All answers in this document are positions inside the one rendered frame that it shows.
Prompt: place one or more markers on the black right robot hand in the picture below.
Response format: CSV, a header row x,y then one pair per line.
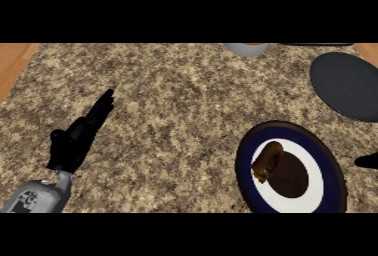
x,y
369,161

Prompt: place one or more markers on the dark grey pan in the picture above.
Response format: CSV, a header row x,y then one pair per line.
x,y
348,85

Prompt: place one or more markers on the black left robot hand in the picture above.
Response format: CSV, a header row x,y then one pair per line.
x,y
75,141

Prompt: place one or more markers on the grey round container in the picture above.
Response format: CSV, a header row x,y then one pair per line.
x,y
248,49

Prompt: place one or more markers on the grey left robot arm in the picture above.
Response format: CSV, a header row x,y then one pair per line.
x,y
42,195

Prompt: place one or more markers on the blue and white plate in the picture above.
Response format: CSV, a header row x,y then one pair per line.
x,y
315,193

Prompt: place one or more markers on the brown bell pepper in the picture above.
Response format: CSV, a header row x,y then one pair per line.
x,y
268,161

